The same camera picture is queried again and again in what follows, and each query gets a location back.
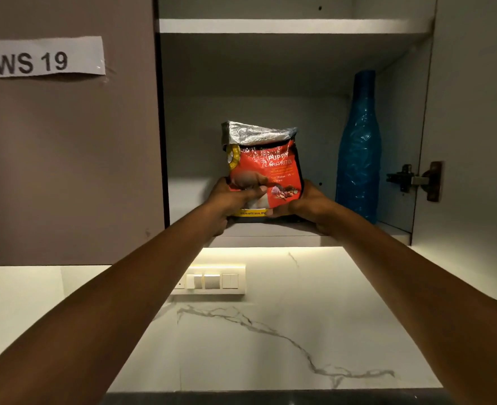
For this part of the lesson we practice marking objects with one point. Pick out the person's right hand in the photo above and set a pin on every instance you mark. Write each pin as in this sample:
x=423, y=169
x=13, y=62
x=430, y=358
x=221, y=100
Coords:
x=311, y=206

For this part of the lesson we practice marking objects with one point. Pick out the person's left hand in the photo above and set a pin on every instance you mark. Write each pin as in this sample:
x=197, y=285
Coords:
x=225, y=202

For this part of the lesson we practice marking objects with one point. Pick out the person's left thumb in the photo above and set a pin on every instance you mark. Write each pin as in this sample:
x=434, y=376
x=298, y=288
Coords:
x=250, y=193

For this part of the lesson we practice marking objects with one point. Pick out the person's right thumb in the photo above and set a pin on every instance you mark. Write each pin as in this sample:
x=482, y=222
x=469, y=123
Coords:
x=283, y=209

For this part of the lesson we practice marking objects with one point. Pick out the red pet food bag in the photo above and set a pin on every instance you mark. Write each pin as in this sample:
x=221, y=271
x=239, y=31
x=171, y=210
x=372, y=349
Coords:
x=265, y=168

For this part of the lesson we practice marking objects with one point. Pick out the person's left forearm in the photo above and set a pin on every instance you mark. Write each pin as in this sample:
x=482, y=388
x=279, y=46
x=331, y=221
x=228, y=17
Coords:
x=92, y=316

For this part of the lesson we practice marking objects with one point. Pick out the person's right forearm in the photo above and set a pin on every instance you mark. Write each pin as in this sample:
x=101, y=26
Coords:
x=421, y=307

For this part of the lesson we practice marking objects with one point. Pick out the blue plastic-wrapped bottle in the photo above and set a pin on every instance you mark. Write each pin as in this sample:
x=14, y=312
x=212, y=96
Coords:
x=359, y=151

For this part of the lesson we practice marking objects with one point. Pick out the white cabinet body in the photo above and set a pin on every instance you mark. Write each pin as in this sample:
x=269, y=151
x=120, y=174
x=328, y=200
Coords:
x=282, y=101

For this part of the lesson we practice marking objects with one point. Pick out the metal cabinet hinge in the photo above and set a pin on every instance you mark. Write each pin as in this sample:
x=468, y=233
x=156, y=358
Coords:
x=417, y=180

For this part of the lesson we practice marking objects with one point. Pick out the white cabinet shelf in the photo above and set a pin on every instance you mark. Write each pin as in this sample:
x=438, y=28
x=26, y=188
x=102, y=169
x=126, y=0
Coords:
x=294, y=26

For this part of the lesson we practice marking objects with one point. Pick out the closed grey cabinet door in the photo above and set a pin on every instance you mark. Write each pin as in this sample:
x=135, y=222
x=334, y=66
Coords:
x=67, y=134

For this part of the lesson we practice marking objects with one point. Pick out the open grey cabinet door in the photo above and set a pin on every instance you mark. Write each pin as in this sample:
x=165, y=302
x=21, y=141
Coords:
x=472, y=143

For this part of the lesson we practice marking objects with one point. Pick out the white paper label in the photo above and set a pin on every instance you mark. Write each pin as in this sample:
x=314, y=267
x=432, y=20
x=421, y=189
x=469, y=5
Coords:
x=41, y=56

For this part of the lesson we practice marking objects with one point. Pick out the white wall switch panel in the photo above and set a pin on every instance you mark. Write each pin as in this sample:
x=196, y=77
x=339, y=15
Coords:
x=214, y=280

